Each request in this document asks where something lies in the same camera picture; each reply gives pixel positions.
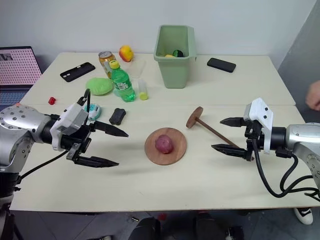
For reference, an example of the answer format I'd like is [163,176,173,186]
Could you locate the wooden stick with round base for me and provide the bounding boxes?
[186,106,255,161]

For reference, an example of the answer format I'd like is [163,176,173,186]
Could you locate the person's bare hand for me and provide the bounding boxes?
[305,80,320,112]

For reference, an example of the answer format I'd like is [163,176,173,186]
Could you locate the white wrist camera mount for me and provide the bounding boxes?
[243,97,275,154]
[49,102,90,151]

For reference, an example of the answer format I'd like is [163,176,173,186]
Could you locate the white shoe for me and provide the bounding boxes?
[293,206,314,225]

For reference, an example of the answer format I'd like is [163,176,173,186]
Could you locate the yellow drink can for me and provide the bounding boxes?
[98,50,117,80]

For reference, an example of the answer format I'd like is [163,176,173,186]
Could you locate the red yellow apple toy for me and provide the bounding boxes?
[118,44,134,63]

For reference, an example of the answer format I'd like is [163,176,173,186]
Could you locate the small black block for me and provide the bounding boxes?
[108,107,127,126]

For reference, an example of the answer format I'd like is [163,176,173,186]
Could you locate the small clear yellow-capped bottle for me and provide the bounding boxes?
[136,78,149,101]

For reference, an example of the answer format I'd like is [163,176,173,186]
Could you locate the black phone case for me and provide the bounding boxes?
[59,62,97,83]

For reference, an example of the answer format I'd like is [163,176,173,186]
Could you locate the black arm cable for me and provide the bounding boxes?
[251,138,320,201]
[18,88,92,180]

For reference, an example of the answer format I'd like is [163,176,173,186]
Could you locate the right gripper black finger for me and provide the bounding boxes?
[210,143,248,159]
[219,116,247,128]

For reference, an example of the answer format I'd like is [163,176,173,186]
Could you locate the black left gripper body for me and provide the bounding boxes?
[60,120,98,164]

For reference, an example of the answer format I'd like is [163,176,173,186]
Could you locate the black smartphone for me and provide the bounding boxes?
[206,57,237,74]

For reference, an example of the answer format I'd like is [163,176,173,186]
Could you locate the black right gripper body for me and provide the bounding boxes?
[243,119,266,162]

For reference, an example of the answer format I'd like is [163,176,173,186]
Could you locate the green plastic bin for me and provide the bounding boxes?
[153,24,197,90]

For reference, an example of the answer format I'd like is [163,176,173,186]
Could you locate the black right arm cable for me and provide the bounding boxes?
[251,138,320,201]

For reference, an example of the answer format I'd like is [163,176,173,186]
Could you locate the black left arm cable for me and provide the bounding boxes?
[18,88,92,180]

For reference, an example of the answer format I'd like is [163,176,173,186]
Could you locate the teal and white small device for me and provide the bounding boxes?
[84,102,102,121]

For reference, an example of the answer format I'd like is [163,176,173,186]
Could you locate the green soda bottle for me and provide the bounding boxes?
[108,60,137,103]

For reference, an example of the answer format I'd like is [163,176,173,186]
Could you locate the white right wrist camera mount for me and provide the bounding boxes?
[243,97,275,154]

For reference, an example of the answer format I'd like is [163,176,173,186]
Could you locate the dark rounded shape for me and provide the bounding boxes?
[129,216,162,240]

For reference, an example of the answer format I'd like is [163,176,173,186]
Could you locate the green cabbage toy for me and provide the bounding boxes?
[85,77,115,97]

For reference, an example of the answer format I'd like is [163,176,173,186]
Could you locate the purple onion toy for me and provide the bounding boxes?
[154,134,175,154]

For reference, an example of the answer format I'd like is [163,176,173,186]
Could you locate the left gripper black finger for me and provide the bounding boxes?
[93,120,130,138]
[75,155,120,169]

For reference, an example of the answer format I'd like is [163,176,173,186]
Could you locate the open laptop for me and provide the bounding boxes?
[0,45,43,106]

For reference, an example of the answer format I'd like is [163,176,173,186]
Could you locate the clear plastic container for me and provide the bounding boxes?
[123,57,147,80]

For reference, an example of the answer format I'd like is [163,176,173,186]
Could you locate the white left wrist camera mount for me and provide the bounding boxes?
[49,102,90,151]

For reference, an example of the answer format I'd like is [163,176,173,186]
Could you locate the round wooden plate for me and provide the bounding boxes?
[144,127,189,167]

